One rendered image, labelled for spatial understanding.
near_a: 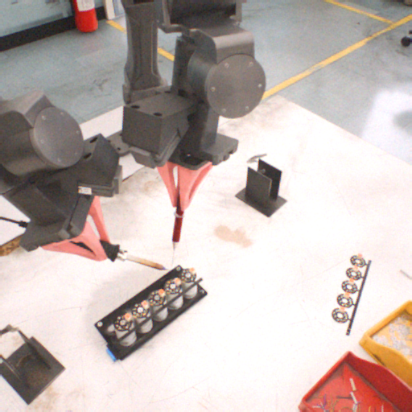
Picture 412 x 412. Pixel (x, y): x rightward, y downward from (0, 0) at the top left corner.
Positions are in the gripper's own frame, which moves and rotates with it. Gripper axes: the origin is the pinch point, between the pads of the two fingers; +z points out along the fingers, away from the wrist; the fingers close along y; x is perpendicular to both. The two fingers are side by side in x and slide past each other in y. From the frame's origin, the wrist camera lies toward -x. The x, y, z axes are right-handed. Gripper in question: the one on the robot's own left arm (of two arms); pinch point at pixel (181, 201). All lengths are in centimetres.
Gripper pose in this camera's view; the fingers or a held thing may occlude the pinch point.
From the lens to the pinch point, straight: 53.2
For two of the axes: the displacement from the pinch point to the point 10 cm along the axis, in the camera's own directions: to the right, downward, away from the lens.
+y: 8.8, 3.4, -3.2
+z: -1.5, 8.5, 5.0
